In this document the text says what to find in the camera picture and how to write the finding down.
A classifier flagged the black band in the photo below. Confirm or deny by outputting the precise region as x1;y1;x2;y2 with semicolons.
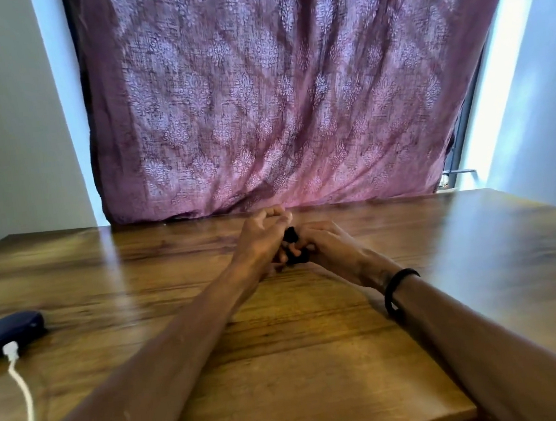
272;224;313;268

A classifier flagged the black wristband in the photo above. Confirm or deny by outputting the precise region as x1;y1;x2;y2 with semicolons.
381;266;425;318

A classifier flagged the person's left forearm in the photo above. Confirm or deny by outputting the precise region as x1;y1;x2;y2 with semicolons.
0;263;279;421

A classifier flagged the person's left hand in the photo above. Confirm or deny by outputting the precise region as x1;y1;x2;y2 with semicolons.
226;203;300;284

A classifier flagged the metal window latch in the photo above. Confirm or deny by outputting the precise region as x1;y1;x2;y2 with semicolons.
440;167;478;189

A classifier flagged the person's right forearm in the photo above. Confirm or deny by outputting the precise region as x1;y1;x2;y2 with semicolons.
390;261;556;421

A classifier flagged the dark blue earbuds case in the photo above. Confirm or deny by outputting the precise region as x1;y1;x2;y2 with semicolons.
0;309;49;362

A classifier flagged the person's right hand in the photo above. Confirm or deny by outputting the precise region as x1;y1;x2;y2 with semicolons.
287;214;397;303

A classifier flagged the purple patterned curtain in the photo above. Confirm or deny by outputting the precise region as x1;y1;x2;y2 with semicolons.
63;0;539;230

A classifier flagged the wooden desk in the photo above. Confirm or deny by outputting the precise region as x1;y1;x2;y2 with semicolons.
0;180;556;421

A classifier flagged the white charging cable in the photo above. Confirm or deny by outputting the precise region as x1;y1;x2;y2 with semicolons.
2;339;36;421

